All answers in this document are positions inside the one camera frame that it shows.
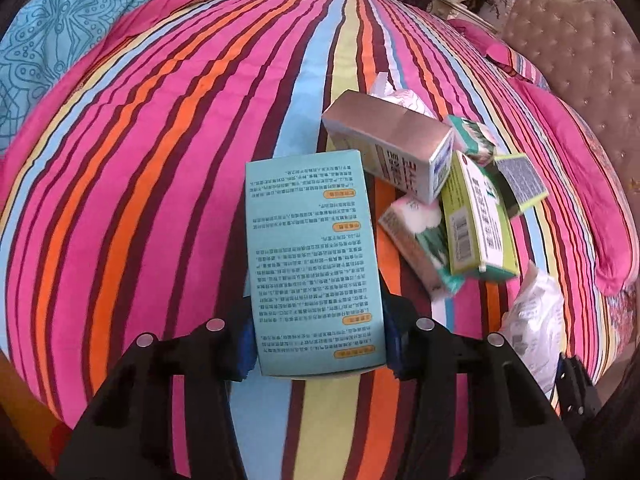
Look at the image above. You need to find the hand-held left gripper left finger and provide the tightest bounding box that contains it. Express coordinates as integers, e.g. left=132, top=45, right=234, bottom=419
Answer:
left=55, top=317, right=258, bottom=480

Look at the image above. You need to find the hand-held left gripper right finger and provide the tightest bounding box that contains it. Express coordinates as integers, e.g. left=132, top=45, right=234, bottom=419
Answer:
left=382, top=295, right=586, bottom=480

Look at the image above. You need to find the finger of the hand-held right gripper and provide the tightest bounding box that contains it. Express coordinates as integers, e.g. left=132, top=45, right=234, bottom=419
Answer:
left=557, top=354, right=602, bottom=422

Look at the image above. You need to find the light blue cardboard box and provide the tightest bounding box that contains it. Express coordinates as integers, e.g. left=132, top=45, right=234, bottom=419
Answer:
left=244, top=150, right=388, bottom=377

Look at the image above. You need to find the lime green cardboard box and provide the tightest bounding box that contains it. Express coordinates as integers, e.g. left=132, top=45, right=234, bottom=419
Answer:
left=442, top=150, right=521, bottom=278

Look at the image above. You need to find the silver white cardboard box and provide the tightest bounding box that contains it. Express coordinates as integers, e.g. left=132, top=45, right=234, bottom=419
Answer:
left=321, top=91, right=455, bottom=205

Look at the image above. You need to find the white crumpled plastic packet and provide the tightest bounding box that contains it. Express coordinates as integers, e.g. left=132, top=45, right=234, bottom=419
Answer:
left=500, top=260, right=566, bottom=393

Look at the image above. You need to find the green white tissue pack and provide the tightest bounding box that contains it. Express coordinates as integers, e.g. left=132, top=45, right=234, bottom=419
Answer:
left=378, top=195, right=466, bottom=301

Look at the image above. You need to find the striped bed sheet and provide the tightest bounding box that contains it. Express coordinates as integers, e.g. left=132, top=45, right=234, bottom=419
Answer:
left=0, top=0, right=631, bottom=480

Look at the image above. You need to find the dark box with barcode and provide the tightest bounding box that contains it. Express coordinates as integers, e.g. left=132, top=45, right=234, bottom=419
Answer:
left=492, top=152, right=547, bottom=218

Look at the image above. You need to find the small green white box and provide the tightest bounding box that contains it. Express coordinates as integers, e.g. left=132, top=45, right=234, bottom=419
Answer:
left=446, top=115, right=498, bottom=166

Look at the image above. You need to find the pink pillow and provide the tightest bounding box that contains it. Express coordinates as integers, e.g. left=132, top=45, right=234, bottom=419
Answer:
left=465, top=20, right=636, bottom=296

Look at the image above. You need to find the white plastic wrapper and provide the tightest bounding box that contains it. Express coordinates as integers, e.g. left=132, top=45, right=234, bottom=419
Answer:
left=369, top=72, right=438, bottom=121

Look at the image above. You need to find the tufted beige headboard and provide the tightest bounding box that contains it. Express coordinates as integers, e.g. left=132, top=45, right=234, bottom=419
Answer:
left=500, top=0, right=640, bottom=221

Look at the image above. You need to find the ornate cream nightstand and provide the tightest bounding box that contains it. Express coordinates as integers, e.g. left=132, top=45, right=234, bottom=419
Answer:
left=430, top=0, right=506, bottom=36

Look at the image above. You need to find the blue patterned blanket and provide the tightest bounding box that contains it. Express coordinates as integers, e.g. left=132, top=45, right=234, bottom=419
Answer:
left=0, top=0, right=171, bottom=153

